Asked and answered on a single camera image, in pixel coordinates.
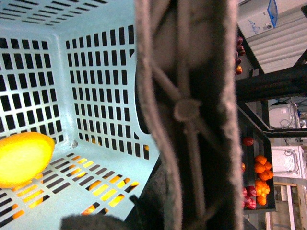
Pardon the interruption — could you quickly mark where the dark felt left gripper finger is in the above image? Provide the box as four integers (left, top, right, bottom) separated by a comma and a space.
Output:
60, 195, 164, 230

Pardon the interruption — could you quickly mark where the yellow mango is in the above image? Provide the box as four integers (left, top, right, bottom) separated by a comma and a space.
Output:
0, 132, 55, 189

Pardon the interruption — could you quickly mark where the light blue plastic basket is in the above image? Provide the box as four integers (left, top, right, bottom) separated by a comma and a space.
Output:
0, 0, 159, 230

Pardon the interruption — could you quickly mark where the brown basket handle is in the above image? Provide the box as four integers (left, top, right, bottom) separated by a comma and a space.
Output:
135, 0, 244, 230

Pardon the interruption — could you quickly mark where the pile of oranges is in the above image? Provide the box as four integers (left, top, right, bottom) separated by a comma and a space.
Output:
254, 155, 273, 206

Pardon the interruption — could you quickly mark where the white washing machine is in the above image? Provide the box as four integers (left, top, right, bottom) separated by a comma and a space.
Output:
271, 146, 307, 179

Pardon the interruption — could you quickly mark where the black fruit display shelf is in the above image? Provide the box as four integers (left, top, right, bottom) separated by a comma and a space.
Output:
234, 0, 307, 230

